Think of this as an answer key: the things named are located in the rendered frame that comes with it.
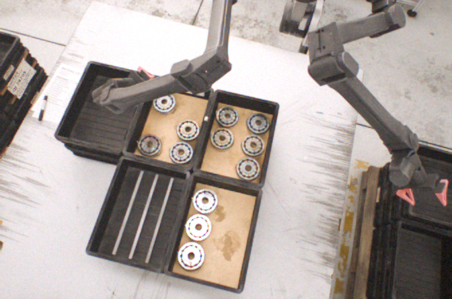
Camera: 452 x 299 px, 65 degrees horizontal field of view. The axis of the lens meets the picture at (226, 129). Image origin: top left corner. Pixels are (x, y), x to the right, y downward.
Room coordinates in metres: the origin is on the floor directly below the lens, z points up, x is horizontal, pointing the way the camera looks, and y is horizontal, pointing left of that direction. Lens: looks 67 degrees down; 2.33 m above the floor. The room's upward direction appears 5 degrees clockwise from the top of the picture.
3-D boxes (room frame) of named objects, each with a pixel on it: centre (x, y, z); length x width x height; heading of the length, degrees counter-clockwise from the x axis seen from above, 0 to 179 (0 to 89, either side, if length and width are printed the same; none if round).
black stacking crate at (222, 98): (0.58, -0.05, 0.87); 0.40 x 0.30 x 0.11; 172
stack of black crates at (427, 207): (0.56, -1.12, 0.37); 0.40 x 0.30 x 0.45; 169
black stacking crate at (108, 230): (0.23, 0.30, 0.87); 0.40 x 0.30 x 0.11; 172
